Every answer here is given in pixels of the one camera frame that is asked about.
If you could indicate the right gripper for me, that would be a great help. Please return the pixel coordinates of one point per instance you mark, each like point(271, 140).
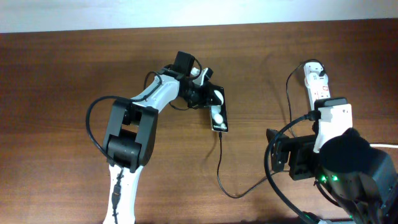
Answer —
point(301, 148)

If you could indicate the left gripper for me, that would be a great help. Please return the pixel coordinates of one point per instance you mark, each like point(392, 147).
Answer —
point(204, 98)

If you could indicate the black Samsung Galaxy phone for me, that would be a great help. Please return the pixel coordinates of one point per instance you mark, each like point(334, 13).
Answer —
point(219, 121)

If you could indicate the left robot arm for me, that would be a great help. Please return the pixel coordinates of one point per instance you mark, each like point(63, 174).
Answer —
point(130, 135)

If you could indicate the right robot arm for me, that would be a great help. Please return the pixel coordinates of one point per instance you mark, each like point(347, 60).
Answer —
point(349, 172)

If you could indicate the white USB charger adapter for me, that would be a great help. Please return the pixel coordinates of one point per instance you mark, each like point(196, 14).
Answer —
point(315, 75)

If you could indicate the white power strip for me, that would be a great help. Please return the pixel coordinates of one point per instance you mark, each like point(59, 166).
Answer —
point(315, 94)

